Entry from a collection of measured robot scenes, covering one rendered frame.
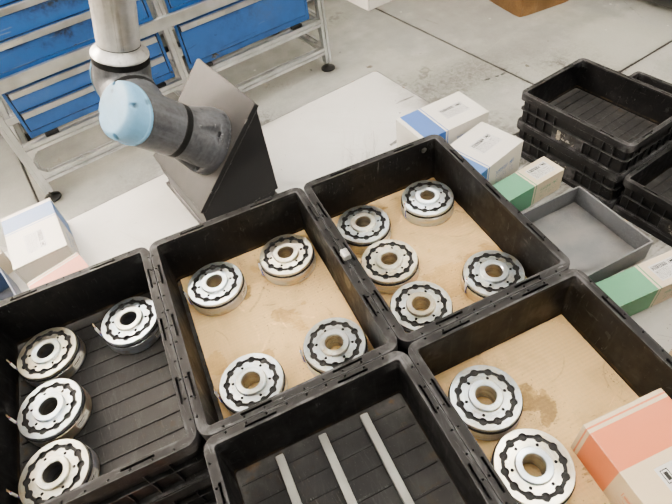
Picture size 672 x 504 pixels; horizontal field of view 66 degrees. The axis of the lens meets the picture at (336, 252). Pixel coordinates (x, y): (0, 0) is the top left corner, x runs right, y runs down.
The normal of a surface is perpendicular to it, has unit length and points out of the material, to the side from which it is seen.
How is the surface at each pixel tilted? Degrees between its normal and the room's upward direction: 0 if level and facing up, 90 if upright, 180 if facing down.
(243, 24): 90
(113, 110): 45
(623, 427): 0
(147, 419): 0
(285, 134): 0
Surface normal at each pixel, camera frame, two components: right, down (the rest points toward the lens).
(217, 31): 0.56, 0.58
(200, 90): -0.64, -0.12
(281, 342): -0.12, -0.65
